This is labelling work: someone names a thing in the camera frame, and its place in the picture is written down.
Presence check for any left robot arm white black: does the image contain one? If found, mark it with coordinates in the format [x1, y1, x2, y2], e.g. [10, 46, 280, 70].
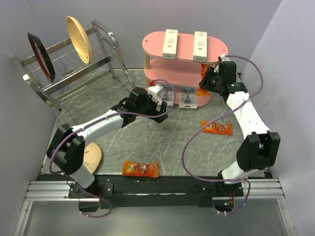
[46, 85, 168, 198]

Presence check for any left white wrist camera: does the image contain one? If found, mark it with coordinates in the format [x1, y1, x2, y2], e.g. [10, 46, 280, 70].
[147, 81, 164, 102]

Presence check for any yellow wooden plate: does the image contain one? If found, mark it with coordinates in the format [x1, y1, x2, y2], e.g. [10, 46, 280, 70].
[66, 16, 94, 64]

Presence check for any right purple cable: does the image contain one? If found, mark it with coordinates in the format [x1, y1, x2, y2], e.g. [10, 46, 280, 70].
[181, 55, 264, 217]

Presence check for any orange razor bag front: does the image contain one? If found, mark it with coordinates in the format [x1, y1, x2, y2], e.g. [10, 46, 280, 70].
[122, 161, 159, 178]

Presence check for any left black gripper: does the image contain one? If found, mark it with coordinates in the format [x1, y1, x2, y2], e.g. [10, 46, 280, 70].
[136, 93, 168, 123]

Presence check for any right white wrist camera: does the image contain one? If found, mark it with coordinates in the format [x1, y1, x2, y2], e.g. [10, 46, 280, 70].
[218, 54, 230, 62]

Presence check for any purple cable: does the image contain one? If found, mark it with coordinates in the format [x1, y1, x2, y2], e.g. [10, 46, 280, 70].
[181, 55, 264, 217]
[48, 78, 176, 218]

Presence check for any pink three-tier shelf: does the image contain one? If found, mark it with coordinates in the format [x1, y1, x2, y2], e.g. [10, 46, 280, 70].
[142, 31, 229, 108]

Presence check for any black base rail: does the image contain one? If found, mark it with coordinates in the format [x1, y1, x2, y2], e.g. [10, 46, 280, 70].
[36, 172, 247, 212]

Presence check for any metal dish rack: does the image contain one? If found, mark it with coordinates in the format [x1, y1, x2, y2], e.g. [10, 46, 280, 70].
[12, 19, 135, 125]

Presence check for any bird painted wooden plate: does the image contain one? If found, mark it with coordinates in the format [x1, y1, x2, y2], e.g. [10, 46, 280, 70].
[83, 142, 102, 174]

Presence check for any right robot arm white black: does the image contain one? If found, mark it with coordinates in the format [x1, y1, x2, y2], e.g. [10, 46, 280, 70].
[199, 59, 281, 196]

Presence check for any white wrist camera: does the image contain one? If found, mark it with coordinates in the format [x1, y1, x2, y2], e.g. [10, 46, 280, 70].
[147, 81, 164, 102]
[218, 54, 230, 62]

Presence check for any white razor box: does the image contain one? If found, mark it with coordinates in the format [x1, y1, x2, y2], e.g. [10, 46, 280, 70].
[192, 31, 207, 62]
[162, 29, 178, 59]

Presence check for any orange razor bag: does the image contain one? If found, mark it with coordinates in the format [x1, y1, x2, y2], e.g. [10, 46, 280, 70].
[122, 161, 159, 178]
[197, 64, 212, 97]
[203, 122, 233, 135]

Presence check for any black red plate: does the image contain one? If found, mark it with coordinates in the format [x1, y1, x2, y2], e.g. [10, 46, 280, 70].
[27, 32, 56, 83]

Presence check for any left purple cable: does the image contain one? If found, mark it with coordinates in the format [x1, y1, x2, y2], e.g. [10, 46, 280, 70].
[48, 78, 176, 218]

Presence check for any blue razor blister pack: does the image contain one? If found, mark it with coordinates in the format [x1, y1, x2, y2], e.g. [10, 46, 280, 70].
[179, 87, 197, 109]
[158, 85, 174, 106]

